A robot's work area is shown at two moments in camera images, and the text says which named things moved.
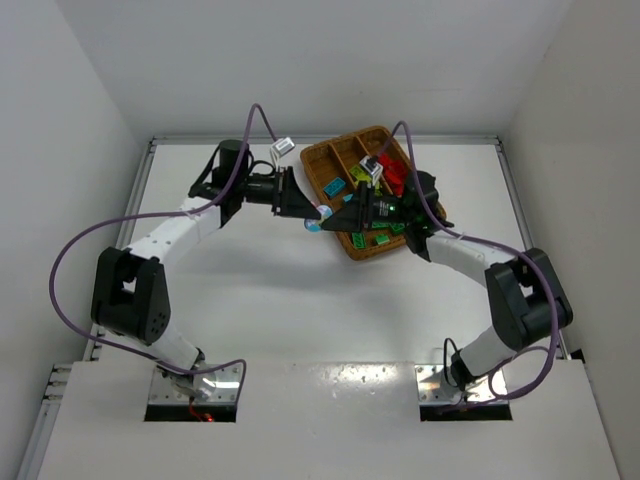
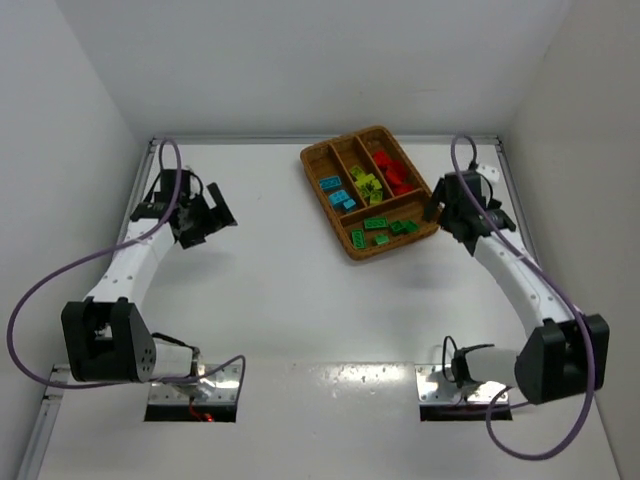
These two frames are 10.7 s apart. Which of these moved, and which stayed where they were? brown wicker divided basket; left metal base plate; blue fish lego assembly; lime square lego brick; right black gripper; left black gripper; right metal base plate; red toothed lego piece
Moved: left black gripper; right black gripper; blue fish lego assembly
Stayed: right metal base plate; lime square lego brick; left metal base plate; red toothed lego piece; brown wicker divided basket
